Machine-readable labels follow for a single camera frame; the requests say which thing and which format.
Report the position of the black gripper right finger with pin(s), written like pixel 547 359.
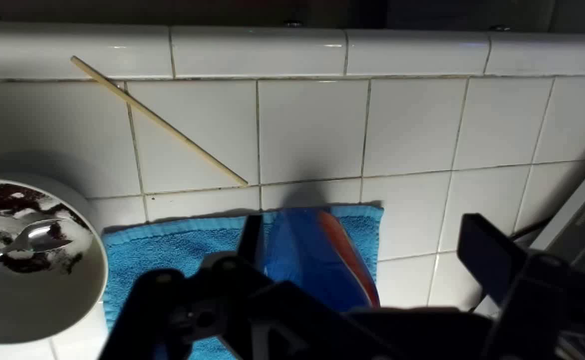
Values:
pixel 537 300

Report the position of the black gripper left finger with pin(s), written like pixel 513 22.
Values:
pixel 171 310

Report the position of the blue spray bottle red trigger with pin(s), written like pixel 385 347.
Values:
pixel 303 261

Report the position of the blue terry towel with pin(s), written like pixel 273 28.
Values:
pixel 163 246

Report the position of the white ceramic bowl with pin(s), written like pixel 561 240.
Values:
pixel 38 300

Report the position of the metal spoon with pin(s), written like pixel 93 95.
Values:
pixel 28 234

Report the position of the wooden chopstick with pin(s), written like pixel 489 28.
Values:
pixel 157 120

